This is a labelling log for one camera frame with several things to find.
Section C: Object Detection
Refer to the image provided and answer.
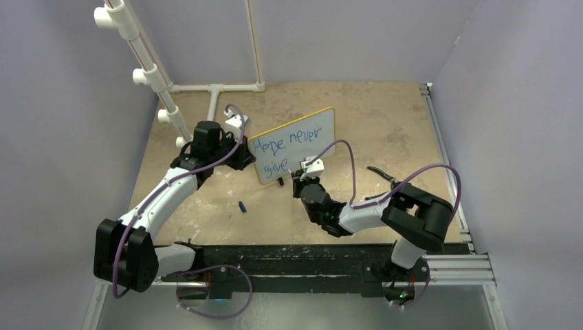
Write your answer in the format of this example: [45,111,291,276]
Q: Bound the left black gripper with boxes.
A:
[210,132,255,171]

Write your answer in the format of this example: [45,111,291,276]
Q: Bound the yellow framed whiteboard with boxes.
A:
[248,107,336,185]

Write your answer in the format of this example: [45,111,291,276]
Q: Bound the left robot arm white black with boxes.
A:
[93,115,255,292]

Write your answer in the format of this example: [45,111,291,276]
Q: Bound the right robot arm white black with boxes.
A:
[291,170,461,280]

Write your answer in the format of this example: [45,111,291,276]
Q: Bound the black pliers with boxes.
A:
[366,166,400,186]

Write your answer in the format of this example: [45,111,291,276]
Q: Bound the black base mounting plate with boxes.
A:
[160,243,471,300]

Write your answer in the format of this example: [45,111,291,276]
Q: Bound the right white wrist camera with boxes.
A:
[300,156,325,181]

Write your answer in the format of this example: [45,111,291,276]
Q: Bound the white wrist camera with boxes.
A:
[300,156,325,181]
[224,113,251,140]

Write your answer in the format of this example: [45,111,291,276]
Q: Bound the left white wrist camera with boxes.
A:
[224,113,251,140]

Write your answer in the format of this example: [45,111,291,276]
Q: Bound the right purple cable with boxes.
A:
[304,139,463,311]

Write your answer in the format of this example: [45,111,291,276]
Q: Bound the aluminium rail frame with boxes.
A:
[82,82,509,330]

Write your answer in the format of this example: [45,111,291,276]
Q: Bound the white PVC pipe frame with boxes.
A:
[93,1,265,148]

